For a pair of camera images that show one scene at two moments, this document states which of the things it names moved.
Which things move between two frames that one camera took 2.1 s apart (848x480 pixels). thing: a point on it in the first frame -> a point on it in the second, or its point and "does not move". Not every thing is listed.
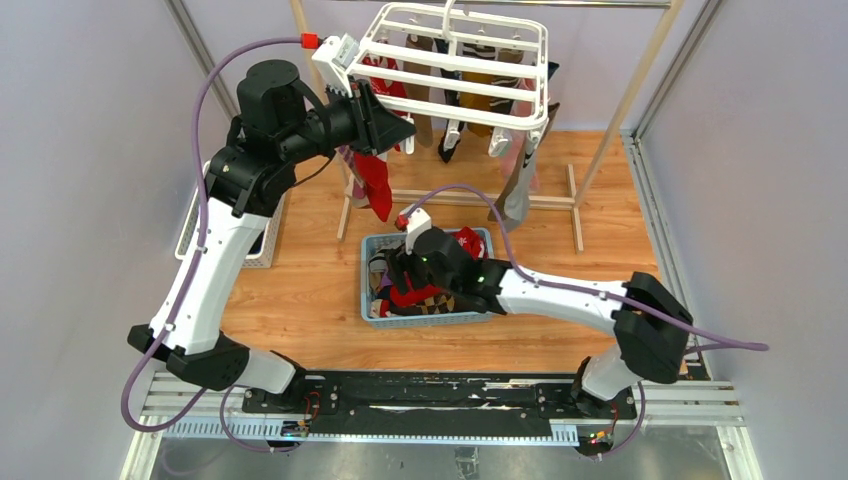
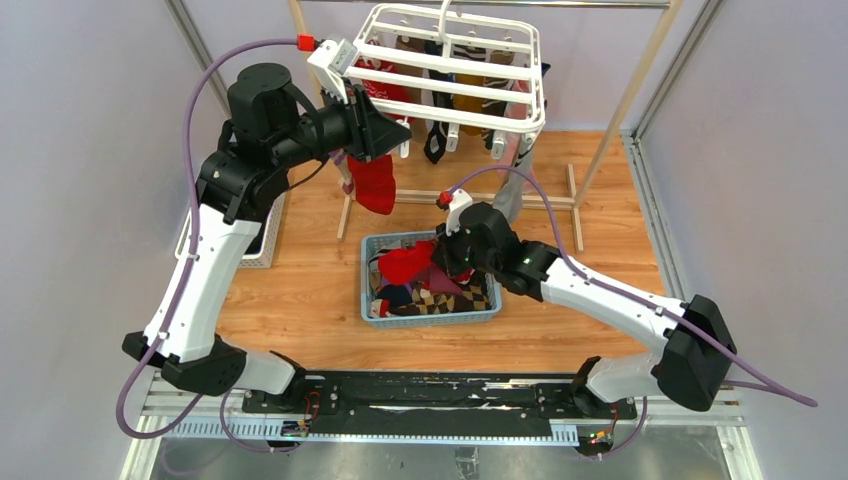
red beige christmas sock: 372,171 does not move
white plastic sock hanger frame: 446,65 does not move
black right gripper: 398,263 -> 443,247
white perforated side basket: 262,252 does not move
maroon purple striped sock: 359,184 -> 345,177
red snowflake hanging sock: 380,86 does not move
